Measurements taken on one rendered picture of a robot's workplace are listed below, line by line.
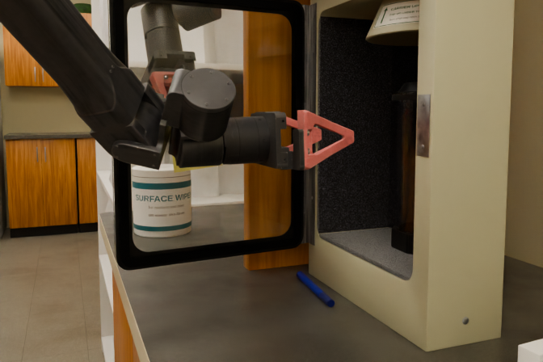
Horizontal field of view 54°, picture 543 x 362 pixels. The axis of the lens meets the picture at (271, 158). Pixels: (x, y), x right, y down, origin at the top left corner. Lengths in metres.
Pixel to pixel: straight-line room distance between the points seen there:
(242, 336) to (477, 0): 0.48
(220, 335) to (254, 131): 0.26
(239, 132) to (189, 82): 0.10
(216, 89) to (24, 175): 5.02
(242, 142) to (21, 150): 4.95
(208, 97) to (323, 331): 0.33
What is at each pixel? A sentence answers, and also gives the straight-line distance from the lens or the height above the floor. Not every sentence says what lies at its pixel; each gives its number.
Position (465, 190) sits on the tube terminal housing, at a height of 1.13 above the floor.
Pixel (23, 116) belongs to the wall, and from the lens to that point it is 6.06.
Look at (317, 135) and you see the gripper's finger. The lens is 0.74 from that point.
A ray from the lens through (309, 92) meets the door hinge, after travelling 0.89.
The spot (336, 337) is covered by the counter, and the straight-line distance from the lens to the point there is 0.70.
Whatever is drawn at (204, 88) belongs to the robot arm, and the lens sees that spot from 0.57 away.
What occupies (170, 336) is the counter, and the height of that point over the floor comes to 0.94.
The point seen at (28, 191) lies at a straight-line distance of 5.56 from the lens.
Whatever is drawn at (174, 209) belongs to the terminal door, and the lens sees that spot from 0.80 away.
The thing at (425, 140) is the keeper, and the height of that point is 1.18.
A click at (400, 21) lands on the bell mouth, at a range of 0.73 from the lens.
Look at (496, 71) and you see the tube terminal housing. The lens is 0.68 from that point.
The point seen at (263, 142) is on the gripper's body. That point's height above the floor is 1.18.
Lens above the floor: 1.22
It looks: 5 degrees down
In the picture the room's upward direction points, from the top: straight up
